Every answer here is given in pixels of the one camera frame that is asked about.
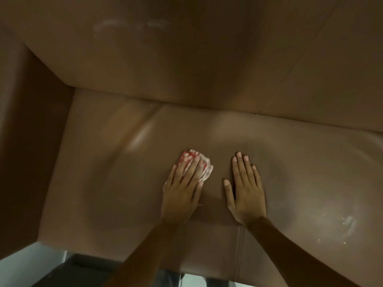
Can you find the person's right hand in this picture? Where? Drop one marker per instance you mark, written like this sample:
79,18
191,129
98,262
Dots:
248,197

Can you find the person's left hand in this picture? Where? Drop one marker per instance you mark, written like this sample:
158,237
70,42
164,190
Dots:
181,197

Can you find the red white checkered cloth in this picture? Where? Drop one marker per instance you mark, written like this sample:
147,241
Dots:
203,164

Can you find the brown leather sofa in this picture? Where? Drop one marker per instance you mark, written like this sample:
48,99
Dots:
191,86

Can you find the person's right forearm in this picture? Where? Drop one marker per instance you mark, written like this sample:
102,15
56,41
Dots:
296,257

